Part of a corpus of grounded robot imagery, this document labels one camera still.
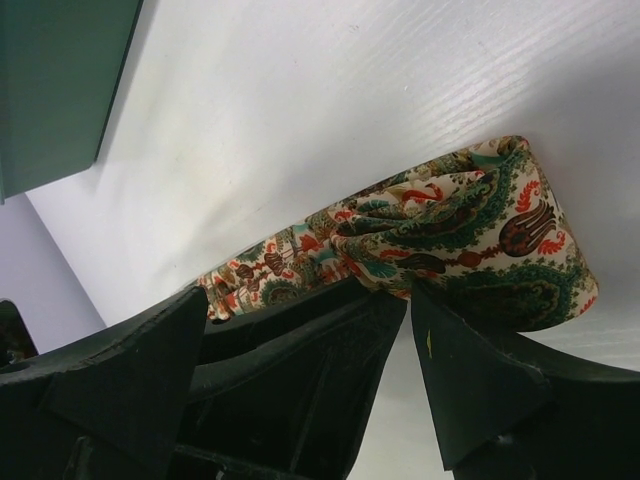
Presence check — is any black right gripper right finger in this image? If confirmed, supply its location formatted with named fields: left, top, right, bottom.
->
left=411, top=287, right=639, bottom=479

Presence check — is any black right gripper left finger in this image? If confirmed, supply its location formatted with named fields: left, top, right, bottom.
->
left=1, top=287, right=208, bottom=479

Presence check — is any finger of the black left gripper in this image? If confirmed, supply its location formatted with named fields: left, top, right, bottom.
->
left=174, top=294, right=407, bottom=479

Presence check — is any green divided plastic tray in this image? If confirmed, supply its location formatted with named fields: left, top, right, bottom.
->
left=1, top=0, right=143, bottom=199

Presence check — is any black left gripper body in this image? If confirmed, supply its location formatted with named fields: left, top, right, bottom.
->
left=0, top=300, right=38, bottom=368

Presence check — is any paisley flamingo patterned tie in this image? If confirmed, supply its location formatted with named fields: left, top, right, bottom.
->
left=197, top=135, right=599, bottom=332

